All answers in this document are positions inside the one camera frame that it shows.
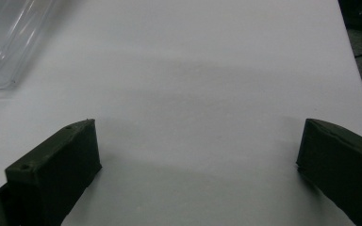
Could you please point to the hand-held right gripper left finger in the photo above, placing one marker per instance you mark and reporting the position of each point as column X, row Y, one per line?
column 55, row 169

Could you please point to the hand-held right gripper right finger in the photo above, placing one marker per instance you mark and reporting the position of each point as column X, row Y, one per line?
column 342, row 163

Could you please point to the clear plastic container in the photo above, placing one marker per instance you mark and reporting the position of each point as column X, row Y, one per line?
column 6, row 37

